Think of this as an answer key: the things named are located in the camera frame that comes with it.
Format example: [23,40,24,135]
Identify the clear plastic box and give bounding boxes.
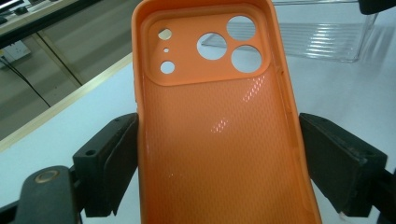
[201,0,379,63]

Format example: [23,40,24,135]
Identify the orange phone case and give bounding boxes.
[130,0,323,224]

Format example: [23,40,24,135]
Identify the white wall power outlet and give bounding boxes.
[0,39,33,65]

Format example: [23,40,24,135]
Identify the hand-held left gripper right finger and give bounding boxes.
[298,112,389,218]

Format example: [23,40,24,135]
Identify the black metal crossbar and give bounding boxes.
[0,0,105,49]

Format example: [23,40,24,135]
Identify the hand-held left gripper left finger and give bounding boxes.
[72,112,140,218]

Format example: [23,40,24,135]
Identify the white table cover sheet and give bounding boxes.
[0,0,396,224]

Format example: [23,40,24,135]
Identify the black floor cable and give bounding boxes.
[0,55,52,108]

